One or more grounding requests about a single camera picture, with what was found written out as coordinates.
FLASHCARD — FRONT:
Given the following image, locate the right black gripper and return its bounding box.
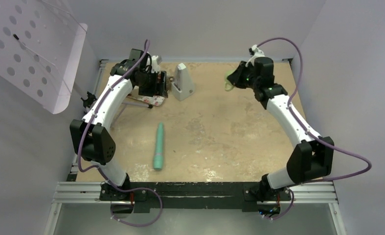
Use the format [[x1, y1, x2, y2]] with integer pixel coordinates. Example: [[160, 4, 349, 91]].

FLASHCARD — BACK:
[[228, 61, 260, 91]]

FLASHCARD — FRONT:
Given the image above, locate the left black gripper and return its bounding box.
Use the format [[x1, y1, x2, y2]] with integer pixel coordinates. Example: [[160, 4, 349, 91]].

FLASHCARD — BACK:
[[136, 70, 167, 98]]

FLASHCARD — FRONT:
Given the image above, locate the light green mug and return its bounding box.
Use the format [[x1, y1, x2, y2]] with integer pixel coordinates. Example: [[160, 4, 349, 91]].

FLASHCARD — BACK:
[[224, 70, 234, 92]]

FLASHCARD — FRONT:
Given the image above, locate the brown striped mug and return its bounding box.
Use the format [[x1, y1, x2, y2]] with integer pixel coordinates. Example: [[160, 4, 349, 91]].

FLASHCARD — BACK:
[[158, 71, 167, 93]]

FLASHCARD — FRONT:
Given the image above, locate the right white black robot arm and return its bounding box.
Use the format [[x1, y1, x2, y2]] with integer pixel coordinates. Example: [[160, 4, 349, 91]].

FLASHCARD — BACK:
[[226, 57, 334, 199]]

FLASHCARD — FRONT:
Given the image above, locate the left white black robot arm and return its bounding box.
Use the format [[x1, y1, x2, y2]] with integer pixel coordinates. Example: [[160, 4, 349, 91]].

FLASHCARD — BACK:
[[69, 49, 168, 200]]

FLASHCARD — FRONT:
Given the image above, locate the floral tray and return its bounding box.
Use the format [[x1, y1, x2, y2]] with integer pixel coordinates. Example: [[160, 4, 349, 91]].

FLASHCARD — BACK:
[[128, 94, 165, 107]]

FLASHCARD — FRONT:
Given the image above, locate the white wedge-shaped device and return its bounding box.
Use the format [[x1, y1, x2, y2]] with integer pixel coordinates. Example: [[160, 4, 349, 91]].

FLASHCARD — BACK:
[[171, 63, 195, 101]]

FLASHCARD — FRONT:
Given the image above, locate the teal cylindrical tube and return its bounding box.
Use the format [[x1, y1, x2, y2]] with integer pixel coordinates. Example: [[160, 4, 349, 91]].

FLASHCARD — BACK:
[[153, 122, 164, 171]]

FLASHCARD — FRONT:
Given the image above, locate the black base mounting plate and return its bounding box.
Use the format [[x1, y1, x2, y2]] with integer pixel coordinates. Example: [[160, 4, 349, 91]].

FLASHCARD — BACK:
[[99, 182, 291, 213]]

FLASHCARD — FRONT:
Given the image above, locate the white perforated panel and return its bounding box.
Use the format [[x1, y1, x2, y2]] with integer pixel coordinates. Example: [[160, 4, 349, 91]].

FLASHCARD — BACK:
[[0, 0, 88, 114]]

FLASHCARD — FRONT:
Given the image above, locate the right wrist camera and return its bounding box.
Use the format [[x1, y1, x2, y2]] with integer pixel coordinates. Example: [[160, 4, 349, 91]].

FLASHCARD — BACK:
[[246, 45, 265, 66]]

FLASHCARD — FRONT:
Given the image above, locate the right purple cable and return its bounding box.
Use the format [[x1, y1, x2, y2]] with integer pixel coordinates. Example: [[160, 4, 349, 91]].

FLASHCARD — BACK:
[[253, 37, 372, 182]]

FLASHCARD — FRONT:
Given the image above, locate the purple cable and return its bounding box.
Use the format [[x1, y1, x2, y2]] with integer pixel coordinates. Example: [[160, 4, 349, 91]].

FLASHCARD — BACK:
[[77, 39, 164, 228], [253, 37, 372, 182]]

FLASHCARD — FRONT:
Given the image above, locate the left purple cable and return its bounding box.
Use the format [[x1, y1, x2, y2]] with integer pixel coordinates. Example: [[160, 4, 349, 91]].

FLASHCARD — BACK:
[[77, 39, 164, 228]]

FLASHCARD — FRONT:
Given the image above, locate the aluminium frame rail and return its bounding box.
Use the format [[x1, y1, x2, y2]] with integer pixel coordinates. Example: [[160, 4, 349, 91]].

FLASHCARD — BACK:
[[52, 182, 347, 235]]

